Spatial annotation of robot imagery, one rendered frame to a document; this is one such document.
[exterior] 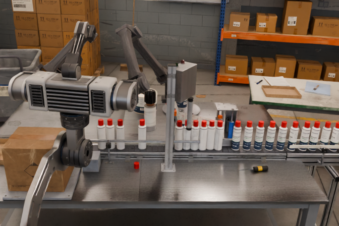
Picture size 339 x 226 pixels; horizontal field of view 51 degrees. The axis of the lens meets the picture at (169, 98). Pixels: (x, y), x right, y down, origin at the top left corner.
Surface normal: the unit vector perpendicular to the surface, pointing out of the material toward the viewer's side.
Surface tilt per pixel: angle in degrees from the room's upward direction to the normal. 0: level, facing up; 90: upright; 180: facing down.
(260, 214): 0
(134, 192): 0
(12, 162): 90
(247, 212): 0
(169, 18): 90
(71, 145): 90
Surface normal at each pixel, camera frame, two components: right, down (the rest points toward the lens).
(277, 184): 0.04, -0.92
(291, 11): -0.18, 0.36
